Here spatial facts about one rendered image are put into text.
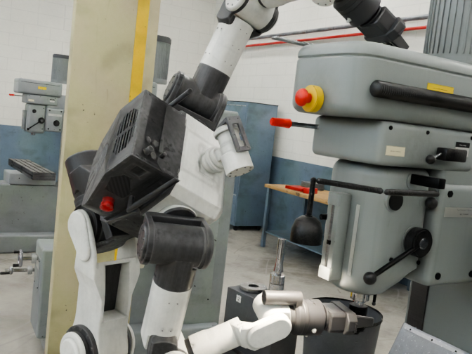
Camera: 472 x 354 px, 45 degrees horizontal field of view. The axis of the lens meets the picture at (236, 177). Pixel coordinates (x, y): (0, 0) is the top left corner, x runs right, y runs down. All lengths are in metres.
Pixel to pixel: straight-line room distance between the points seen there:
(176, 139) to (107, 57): 1.60
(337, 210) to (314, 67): 0.34
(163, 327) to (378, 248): 0.52
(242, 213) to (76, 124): 6.18
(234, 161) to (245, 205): 7.53
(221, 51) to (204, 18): 9.87
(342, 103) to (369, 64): 0.10
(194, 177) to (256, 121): 7.43
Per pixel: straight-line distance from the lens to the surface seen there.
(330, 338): 3.41
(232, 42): 1.49
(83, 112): 2.84
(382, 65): 1.24
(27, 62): 10.19
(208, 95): 1.48
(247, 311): 1.82
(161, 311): 1.28
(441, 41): 1.57
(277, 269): 1.77
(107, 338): 1.65
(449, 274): 1.53
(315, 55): 1.32
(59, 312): 3.01
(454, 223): 1.50
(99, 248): 1.60
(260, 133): 8.76
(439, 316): 1.82
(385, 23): 1.39
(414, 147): 1.35
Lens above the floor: 1.69
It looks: 6 degrees down
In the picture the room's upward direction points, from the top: 6 degrees clockwise
